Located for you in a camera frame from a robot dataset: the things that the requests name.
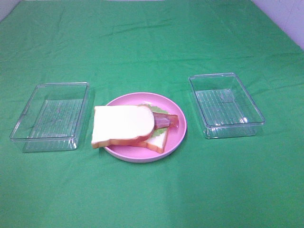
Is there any green toy lettuce leaf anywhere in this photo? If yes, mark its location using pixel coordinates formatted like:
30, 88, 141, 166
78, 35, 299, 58
141, 104, 168, 137

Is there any clear plastic tray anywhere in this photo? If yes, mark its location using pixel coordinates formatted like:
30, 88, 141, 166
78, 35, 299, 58
189, 73, 265, 139
9, 82, 89, 152

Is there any green tablecloth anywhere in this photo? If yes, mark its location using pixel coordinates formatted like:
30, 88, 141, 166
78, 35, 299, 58
0, 0, 304, 228

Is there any toy bacon strip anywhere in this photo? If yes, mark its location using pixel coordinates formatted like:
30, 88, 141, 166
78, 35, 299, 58
153, 112, 171, 130
167, 114, 179, 128

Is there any toy bread slice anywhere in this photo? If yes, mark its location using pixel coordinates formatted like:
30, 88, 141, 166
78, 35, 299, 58
133, 128, 168, 153
91, 105, 154, 149

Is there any left clear plastic tray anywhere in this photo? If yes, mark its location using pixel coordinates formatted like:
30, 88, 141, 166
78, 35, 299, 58
9, 82, 89, 152

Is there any pink round plate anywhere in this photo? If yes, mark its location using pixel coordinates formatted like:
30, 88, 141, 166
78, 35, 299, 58
103, 92, 187, 163

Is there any right clear plastic tray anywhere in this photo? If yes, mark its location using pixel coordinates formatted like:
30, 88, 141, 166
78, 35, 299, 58
189, 73, 265, 139

